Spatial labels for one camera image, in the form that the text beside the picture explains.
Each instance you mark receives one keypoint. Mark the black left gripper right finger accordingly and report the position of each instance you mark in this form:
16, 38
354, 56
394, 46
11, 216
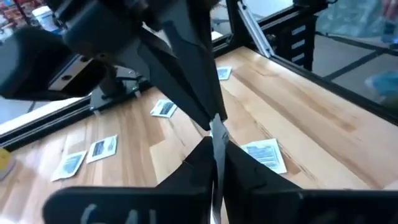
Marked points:
264, 199

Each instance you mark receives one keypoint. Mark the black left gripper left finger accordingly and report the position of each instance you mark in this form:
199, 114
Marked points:
186, 193

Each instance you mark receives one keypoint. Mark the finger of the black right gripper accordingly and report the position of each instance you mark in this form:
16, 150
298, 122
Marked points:
199, 56
174, 81

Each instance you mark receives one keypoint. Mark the square white printed packet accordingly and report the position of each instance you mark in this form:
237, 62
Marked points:
68, 166
224, 73
264, 155
102, 148
219, 149
163, 109

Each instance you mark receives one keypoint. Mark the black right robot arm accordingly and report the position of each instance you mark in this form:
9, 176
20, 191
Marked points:
112, 84

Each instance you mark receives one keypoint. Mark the white plastic tub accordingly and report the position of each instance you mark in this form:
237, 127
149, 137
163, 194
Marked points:
45, 17

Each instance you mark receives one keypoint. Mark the blue plastic object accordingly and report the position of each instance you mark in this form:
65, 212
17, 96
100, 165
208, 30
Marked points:
384, 87

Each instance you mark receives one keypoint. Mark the yellow wipes canister white lid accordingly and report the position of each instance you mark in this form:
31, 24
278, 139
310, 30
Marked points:
4, 160

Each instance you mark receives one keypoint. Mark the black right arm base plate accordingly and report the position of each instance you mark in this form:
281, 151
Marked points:
130, 93

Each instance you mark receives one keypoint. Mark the silver metal bracket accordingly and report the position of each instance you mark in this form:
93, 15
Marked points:
255, 28

